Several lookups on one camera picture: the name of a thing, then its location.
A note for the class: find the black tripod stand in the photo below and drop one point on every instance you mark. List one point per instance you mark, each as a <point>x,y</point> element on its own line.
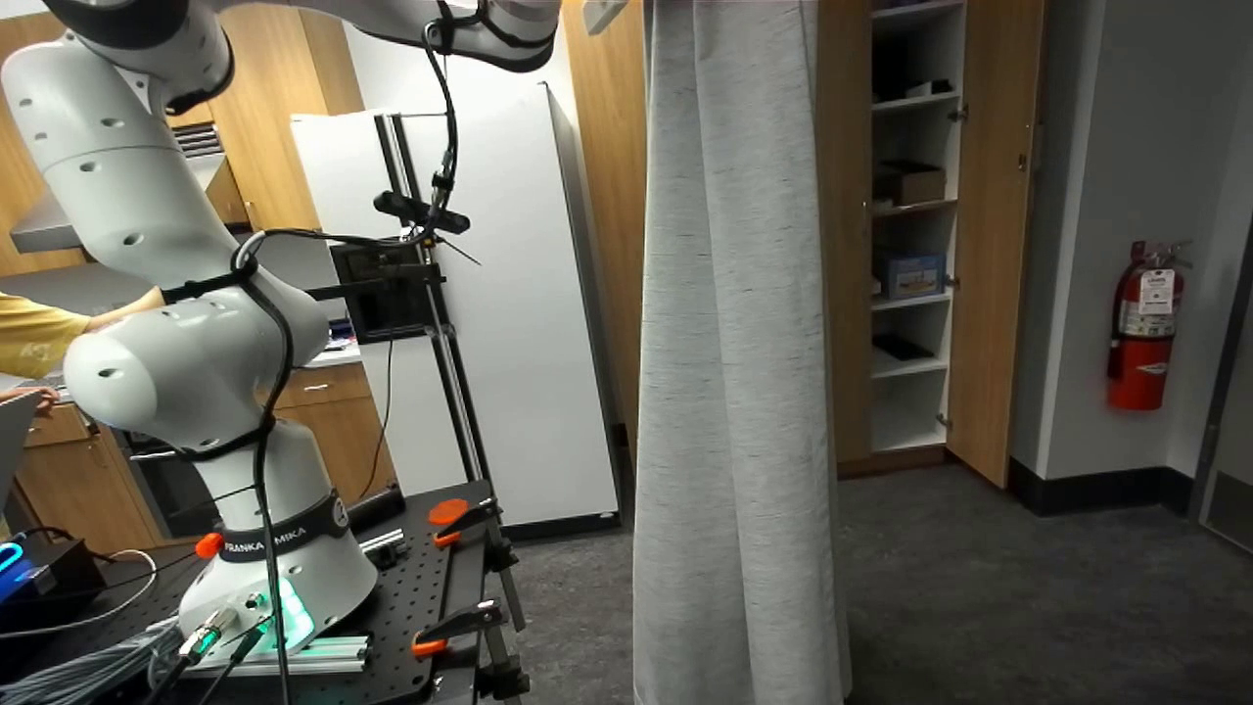
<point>452,354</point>

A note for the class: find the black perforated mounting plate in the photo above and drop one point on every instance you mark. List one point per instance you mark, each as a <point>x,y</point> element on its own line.
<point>404,602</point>

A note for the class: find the flat black item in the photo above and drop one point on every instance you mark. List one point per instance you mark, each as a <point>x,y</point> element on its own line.
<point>904,350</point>

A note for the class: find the black baseboard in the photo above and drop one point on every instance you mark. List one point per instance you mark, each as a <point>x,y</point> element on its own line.
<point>1100,489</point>

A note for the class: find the small orange knob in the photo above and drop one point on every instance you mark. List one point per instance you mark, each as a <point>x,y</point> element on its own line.
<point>209,547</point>

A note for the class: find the grey wall plate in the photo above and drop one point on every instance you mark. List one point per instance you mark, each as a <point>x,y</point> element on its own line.
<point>606,15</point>

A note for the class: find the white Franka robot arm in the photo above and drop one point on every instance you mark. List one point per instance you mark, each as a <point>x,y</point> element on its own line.
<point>170,365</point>

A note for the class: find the black camera box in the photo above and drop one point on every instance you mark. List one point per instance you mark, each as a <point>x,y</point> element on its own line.
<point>384,290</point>

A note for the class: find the wooden cabinet door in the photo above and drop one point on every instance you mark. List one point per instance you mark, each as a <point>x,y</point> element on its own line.
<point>996,259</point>

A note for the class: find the red fire extinguisher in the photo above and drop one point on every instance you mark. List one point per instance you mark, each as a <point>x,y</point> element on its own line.
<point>1141,340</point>

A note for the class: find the orange bar clamp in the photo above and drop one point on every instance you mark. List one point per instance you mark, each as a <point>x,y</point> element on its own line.
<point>434,645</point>
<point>452,516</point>

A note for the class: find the black built-in oven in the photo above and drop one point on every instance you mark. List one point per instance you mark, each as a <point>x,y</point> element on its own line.
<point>179,490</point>

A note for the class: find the teal connector cover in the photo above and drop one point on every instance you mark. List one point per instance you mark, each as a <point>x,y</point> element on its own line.
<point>280,613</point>

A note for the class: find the white refrigerator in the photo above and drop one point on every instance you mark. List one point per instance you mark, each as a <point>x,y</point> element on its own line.
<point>533,395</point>

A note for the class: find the dark flat shelf item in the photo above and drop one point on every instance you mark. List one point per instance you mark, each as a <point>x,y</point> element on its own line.
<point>926,93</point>

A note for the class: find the yellow sleeved forearm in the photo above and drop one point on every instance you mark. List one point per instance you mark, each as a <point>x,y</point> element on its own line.
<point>51,335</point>

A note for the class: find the wooden base cabinets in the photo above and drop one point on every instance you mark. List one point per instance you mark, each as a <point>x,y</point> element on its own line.
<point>337,431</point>

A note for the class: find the wooden wall cabinets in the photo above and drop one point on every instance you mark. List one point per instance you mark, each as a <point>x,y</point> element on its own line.
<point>275,131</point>

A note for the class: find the brown cardboard box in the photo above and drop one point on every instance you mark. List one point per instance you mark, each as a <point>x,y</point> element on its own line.
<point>912,182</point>

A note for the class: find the tall wooden side panel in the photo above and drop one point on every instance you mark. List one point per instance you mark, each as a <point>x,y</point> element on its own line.
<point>608,259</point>

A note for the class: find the grey woven curtain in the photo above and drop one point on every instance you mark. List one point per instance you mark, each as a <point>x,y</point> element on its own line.
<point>739,395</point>

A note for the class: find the white open shelf cabinet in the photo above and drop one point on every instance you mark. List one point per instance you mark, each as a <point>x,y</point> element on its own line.
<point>908,417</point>

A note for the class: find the black box with blue part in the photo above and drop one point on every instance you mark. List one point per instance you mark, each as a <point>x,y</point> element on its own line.
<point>51,574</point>

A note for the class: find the white mounting rail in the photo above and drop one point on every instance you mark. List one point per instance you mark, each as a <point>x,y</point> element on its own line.
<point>318,656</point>

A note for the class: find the grey door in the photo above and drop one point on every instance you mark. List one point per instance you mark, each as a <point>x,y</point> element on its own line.
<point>1233,417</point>

